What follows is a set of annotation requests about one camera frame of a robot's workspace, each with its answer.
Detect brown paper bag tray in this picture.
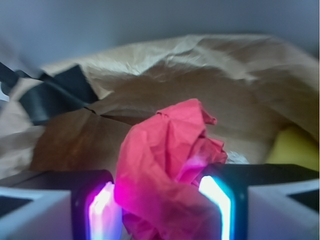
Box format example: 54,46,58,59
0,34,319,178

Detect yellow green sponge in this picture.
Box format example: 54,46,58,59
265,126,320,172

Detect crumpled white paper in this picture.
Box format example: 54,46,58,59
225,151,250,165

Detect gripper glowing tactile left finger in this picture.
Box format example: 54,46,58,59
0,170,123,240

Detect red paper ball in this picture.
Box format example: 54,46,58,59
114,99,227,240

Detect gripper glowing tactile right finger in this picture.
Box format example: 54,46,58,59
199,163,320,240

